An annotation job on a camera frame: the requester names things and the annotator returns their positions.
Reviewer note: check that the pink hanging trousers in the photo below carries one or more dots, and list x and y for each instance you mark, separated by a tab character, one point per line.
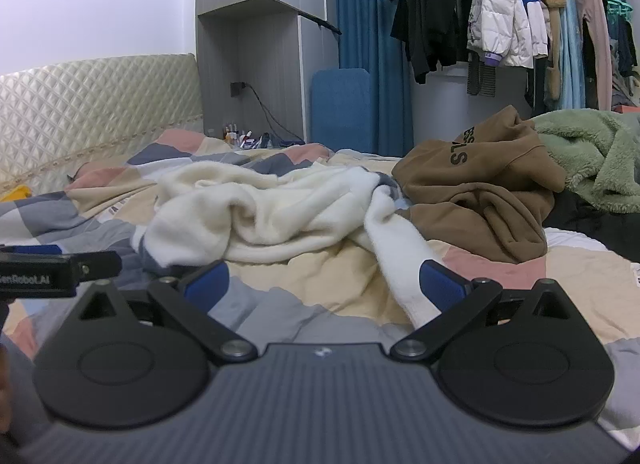
596	53

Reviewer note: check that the blue curtain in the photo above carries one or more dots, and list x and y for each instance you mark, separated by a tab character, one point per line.
366	43

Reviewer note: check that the white puffer jacket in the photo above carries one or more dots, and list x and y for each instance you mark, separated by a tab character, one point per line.
508	33

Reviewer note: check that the black wall socket plug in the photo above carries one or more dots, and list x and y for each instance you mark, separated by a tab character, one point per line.
236	88

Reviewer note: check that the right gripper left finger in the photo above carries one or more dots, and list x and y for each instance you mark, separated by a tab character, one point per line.
186	302

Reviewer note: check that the small bottles on nightstand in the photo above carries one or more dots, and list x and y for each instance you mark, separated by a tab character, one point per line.
245	140

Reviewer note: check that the patchwork colour quilt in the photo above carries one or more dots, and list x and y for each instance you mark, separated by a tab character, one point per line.
107	201

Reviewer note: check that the white striped fleece sweater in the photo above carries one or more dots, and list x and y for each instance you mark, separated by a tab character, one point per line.
330	235

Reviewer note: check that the beige quilted headboard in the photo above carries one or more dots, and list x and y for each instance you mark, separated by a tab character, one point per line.
56	118

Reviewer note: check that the black hanging jacket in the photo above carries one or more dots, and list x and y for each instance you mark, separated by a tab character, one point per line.
434	34

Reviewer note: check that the green fleece garment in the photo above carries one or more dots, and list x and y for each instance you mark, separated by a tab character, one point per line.
599	154

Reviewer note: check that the yellow object by headboard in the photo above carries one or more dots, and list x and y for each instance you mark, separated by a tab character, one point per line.
19	192

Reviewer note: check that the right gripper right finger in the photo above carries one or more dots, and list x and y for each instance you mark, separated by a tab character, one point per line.
462	304

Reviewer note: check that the brown hoodie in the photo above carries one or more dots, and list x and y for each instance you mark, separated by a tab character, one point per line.
488	191

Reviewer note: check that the light blue hanging garment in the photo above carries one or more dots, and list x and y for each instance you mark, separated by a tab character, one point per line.
573	92

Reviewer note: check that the blue padded board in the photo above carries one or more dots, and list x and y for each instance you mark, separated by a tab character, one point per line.
341	115

